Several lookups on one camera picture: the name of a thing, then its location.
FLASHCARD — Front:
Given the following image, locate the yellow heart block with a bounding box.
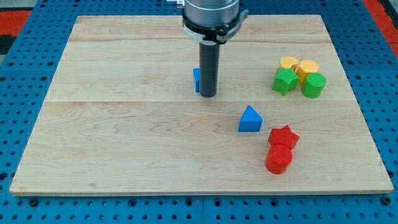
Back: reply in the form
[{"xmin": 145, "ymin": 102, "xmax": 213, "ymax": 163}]
[{"xmin": 279, "ymin": 56, "xmax": 299, "ymax": 70}]

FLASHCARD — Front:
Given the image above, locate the yellow hexagon block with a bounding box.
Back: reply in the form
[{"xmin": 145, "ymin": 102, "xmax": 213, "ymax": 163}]
[{"xmin": 296, "ymin": 60, "xmax": 319, "ymax": 84}]

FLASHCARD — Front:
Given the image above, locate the green star block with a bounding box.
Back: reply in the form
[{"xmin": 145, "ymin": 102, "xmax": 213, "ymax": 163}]
[{"xmin": 272, "ymin": 68, "xmax": 299, "ymax": 95}]

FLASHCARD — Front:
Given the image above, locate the blue triangle block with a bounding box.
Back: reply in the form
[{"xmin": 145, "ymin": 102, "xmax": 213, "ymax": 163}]
[{"xmin": 238, "ymin": 105, "xmax": 263, "ymax": 132}]

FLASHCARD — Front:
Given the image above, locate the red star block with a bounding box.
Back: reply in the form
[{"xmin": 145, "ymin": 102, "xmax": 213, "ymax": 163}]
[{"xmin": 268, "ymin": 125, "xmax": 300, "ymax": 149}]

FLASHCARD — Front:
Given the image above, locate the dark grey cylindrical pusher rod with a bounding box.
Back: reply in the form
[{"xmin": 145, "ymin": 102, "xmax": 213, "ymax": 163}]
[{"xmin": 199, "ymin": 44, "xmax": 220, "ymax": 98}]

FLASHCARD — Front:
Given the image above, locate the green cylinder block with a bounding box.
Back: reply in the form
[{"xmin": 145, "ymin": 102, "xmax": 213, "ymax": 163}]
[{"xmin": 301, "ymin": 73, "xmax": 327, "ymax": 98}]

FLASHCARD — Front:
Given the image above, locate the red cylinder block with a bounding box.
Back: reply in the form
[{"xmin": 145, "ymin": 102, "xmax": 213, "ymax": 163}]
[{"xmin": 264, "ymin": 144, "xmax": 294, "ymax": 174}]

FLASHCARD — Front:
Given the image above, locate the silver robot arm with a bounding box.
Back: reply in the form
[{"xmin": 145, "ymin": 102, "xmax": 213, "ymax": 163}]
[{"xmin": 166, "ymin": 0, "xmax": 249, "ymax": 98}]

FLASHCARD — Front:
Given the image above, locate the black clamp ring mount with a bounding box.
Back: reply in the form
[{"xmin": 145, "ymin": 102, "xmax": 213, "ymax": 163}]
[{"xmin": 183, "ymin": 9, "xmax": 249, "ymax": 45}]

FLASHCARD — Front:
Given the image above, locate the light wooden board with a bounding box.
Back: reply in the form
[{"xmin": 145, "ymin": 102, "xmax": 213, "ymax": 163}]
[{"xmin": 9, "ymin": 15, "xmax": 394, "ymax": 196}]

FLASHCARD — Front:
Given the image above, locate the blue cube block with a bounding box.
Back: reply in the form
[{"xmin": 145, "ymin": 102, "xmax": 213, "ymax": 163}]
[{"xmin": 193, "ymin": 68, "xmax": 200, "ymax": 93}]

